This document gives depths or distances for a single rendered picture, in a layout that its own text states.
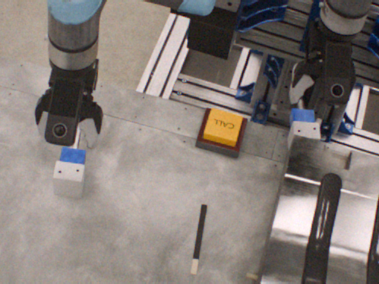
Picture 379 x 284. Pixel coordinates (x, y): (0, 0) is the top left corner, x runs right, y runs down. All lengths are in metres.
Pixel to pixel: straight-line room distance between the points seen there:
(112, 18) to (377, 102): 0.90
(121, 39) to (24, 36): 0.31
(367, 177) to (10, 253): 0.63
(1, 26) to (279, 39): 1.21
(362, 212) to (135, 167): 0.41
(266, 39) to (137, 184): 0.51
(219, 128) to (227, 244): 0.22
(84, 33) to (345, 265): 0.57
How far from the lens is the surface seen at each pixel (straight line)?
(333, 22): 1.44
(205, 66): 2.57
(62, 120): 1.35
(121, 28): 2.92
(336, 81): 1.47
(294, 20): 1.91
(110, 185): 1.61
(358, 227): 1.55
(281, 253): 1.47
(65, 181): 1.56
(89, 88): 1.40
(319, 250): 1.51
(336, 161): 1.63
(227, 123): 1.67
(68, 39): 1.28
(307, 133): 1.67
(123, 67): 2.81
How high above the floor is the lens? 2.16
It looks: 54 degrees down
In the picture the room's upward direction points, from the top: 11 degrees clockwise
